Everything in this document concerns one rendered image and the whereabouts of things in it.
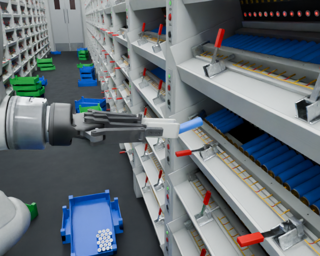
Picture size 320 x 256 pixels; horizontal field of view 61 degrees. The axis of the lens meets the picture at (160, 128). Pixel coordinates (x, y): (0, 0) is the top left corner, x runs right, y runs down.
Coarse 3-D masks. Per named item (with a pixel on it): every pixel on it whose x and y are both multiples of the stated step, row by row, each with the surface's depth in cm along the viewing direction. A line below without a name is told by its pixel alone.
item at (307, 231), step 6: (222, 150) 62; (234, 162) 57; (240, 168) 55; (246, 174) 53; (252, 180) 51; (258, 186) 49; (264, 192) 47; (270, 198) 46; (282, 210) 43; (288, 216) 42; (306, 228) 39; (306, 234) 39; (312, 234) 38
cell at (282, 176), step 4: (308, 160) 48; (300, 164) 48; (304, 164) 48; (308, 164) 48; (312, 164) 48; (292, 168) 48; (296, 168) 48; (300, 168) 47; (304, 168) 47; (308, 168) 47; (284, 172) 48; (288, 172) 47; (292, 172) 47; (296, 172) 47; (300, 172) 47; (280, 176) 47; (284, 176) 47; (288, 176) 47; (292, 176) 47; (284, 180) 47
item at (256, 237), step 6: (282, 228) 38; (252, 234) 38; (258, 234) 38; (264, 234) 38; (270, 234) 38; (276, 234) 38; (282, 234) 38; (240, 240) 37; (246, 240) 37; (252, 240) 37; (258, 240) 37; (240, 246) 37
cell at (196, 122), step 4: (192, 120) 55; (196, 120) 55; (200, 120) 55; (180, 124) 55; (184, 124) 54; (188, 124) 54; (192, 124) 54; (196, 124) 55; (200, 124) 55; (180, 128) 54; (184, 128) 54; (188, 128) 54; (192, 128) 55; (180, 132) 54
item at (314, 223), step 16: (208, 128) 69; (224, 144) 61; (240, 160) 54; (240, 176) 52; (256, 176) 49; (256, 192) 48; (272, 192) 45; (288, 192) 43; (272, 208) 44; (288, 208) 42; (304, 208) 40; (304, 224) 39; (304, 240) 37
